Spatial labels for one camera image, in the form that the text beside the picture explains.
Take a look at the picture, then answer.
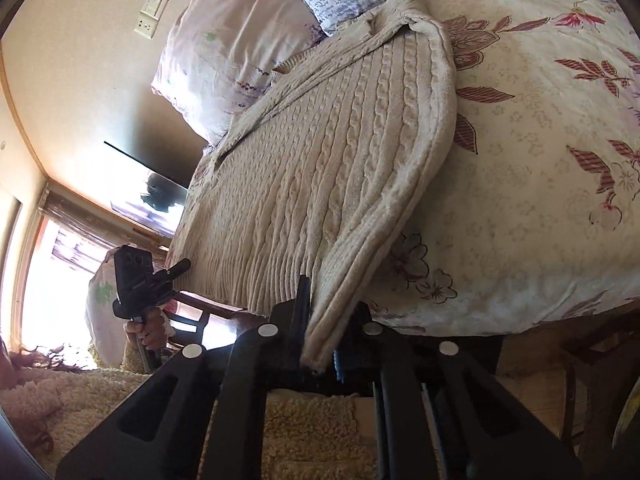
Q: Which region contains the beige cable-knit sweater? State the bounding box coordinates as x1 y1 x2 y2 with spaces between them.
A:
167 0 457 370

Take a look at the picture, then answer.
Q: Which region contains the fluffy cream fleece clothing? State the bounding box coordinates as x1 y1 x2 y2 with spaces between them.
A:
0 343 377 480

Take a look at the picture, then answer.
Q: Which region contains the person left hand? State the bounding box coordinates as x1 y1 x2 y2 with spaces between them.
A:
125 307 175 351

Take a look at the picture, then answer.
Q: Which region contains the floral cream bed cover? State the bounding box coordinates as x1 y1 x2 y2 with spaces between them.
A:
358 0 639 336

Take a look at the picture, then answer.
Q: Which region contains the pink pillow with green clovers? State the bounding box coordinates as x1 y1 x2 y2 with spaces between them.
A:
152 0 326 146

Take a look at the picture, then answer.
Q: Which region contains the beige wall power socket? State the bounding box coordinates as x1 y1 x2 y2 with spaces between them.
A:
134 13 158 39

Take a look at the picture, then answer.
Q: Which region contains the beige wall switch plate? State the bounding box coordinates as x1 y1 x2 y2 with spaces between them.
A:
140 0 168 21

